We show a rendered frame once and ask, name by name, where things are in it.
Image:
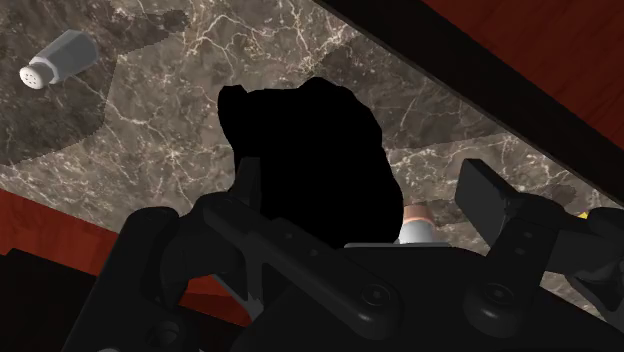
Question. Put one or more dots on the small yellow object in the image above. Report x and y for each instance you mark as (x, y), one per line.
(583, 214)

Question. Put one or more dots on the grey salt shaker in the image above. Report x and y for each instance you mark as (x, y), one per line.
(63, 58)

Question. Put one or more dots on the white cylinder with copper band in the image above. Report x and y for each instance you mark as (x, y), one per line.
(418, 226)

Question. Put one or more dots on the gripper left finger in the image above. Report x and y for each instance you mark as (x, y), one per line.
(302, 256)

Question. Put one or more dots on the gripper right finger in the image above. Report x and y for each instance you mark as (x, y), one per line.
(487, 200)

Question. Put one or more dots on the black lumpy object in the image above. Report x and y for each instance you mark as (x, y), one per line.
(312, 161)

